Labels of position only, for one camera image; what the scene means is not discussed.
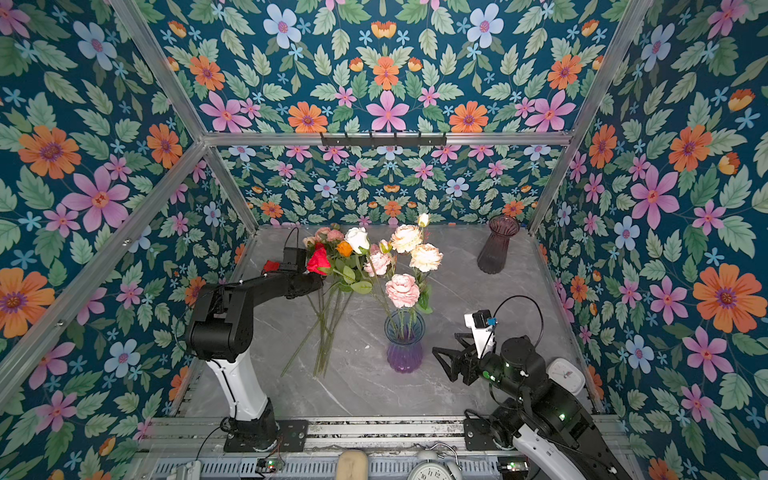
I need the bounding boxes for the red rose stem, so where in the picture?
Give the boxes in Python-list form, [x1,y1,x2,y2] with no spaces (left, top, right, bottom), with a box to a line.
[307,240,395,314]

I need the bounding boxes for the pink peony flower stem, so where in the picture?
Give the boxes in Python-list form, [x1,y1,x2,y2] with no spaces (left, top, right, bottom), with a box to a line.
[363,242,421,341]

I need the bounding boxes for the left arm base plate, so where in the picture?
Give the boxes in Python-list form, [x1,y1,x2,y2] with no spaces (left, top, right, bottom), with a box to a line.
[220,418,309,453]

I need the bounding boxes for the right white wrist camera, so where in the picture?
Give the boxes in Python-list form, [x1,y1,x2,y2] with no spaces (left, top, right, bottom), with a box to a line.
[464,309,497,359]

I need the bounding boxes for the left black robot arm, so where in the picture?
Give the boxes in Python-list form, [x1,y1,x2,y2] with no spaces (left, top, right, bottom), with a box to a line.
[184,247,323,452]

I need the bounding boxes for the blue purple glass vase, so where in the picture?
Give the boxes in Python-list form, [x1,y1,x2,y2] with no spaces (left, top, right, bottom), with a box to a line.
[385,309,426,374]

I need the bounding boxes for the aluminium mounting rail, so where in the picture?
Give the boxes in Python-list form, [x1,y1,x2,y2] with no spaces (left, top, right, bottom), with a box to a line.
[137,416,631,457]

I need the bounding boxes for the white rose stem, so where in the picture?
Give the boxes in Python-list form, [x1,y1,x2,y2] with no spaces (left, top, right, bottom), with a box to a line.
[344,227,395,314]

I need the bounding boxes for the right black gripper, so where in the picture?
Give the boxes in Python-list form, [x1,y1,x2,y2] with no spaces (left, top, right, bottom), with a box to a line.
[432,331,529,407]

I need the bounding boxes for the dark purple glass vase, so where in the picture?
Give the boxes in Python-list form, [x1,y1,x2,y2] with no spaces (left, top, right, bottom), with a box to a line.
[477,215,520,274]

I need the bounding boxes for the beige wooden handle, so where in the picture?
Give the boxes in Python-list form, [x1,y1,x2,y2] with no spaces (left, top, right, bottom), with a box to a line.
[335,450,369,480]

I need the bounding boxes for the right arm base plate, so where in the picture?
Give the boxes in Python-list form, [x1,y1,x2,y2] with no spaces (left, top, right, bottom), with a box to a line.
[463,409,513,451]

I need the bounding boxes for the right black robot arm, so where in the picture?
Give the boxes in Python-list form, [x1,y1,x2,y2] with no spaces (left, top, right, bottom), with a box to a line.
[432,334,630,479]

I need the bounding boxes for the white round device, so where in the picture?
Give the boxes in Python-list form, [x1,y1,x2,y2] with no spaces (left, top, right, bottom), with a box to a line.
[547,357,586,395]

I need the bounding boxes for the black hook rail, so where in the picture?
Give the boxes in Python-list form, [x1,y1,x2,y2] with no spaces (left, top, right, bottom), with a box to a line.
[320,132,448,148]

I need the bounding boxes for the white alarm clock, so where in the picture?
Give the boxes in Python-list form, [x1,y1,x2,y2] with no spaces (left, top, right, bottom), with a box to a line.
[407,450,463,480]

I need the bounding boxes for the peach peony flower stem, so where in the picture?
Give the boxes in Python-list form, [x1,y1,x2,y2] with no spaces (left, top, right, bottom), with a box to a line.
[390,213,443,314]

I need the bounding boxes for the mixed flower bunch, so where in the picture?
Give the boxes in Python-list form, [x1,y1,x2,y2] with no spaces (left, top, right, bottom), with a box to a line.
[281,225,353,377]

